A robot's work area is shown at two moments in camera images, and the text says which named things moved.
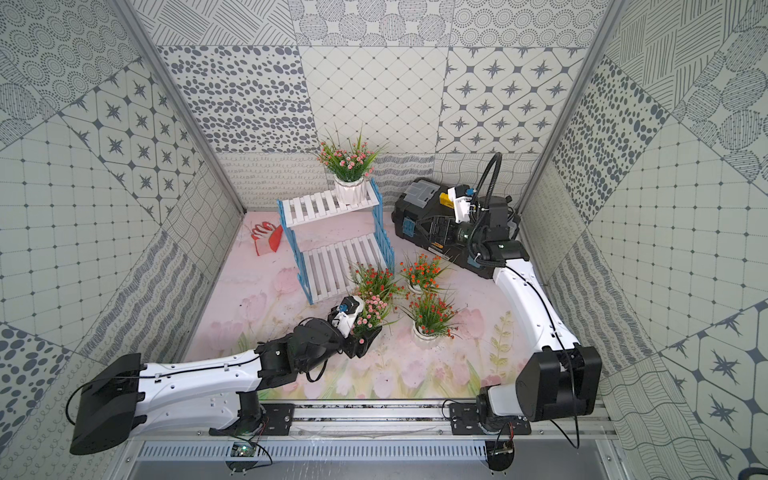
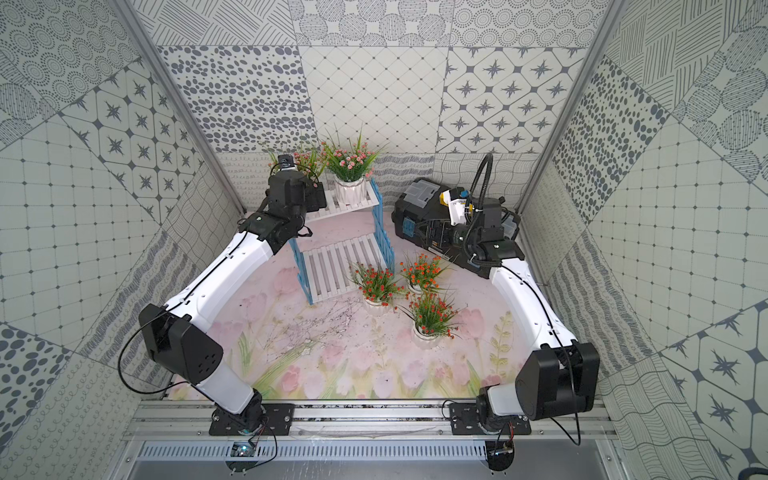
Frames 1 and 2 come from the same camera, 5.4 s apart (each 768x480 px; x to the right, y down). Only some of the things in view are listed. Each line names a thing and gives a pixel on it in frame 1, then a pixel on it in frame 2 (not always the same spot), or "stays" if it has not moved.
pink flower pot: x=349 y=165 stays
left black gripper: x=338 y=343 -> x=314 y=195
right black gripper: x=447 y=224 stays
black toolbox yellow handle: x=420 y=217 stays
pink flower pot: x=375 y=309 -> x=312 y=161
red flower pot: x=375 y=279 stays
